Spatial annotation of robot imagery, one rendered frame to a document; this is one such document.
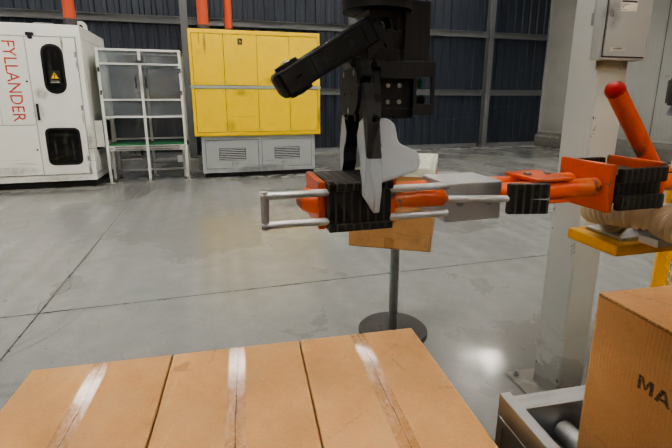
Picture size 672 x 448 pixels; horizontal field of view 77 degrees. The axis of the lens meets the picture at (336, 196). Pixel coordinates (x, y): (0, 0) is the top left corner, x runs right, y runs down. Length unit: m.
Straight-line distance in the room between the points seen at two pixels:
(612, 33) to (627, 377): 1.24
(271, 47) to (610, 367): 7.22
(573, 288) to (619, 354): 1.08
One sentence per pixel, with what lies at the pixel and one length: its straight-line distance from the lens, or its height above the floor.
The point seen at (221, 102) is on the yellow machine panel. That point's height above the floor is 1.30.
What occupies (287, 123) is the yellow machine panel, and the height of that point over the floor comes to 0.93.
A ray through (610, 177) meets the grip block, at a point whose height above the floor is 1.24.
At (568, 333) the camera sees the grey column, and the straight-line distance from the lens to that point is 2.17.
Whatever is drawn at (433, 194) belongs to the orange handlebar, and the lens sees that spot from 0.47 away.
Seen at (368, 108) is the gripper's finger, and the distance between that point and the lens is 0.40.
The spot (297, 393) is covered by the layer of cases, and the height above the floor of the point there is 0.54.
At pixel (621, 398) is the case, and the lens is 1.05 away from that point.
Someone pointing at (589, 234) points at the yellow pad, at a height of 1.11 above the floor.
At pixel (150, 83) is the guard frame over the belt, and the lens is 7.66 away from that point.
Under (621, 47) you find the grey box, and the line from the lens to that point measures 1.92.
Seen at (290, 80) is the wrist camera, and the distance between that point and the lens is 0.42.
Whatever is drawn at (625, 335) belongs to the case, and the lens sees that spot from 1.00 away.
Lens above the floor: 1.33
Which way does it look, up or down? 13 degrees down
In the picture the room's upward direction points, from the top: straight up
